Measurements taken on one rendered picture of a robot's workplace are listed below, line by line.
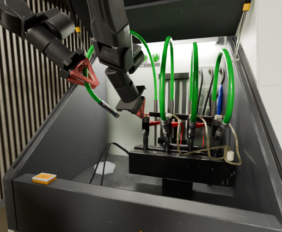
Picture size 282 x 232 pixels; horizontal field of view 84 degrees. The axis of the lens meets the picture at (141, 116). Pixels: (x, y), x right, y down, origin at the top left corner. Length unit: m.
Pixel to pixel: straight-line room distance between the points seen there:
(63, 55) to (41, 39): 0.06
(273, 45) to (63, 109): 0.74
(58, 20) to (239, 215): 0.62
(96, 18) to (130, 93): 0.20
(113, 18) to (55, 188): 0.41
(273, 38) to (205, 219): 0.56
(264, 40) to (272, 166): 0.40
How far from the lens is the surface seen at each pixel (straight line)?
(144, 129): 0.56
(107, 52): 0.38
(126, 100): 0.46
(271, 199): 0.44
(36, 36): 0.51
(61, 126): 0.67
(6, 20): 0.54
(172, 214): 0.38
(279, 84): 0.63
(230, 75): 0.44
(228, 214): 0.39
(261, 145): 0.47
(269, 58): 0.65
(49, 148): 0.64
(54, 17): 0.55
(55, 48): 0.49
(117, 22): 0.34
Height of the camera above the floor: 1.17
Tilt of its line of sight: 7 degrees down
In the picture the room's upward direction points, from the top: straight up
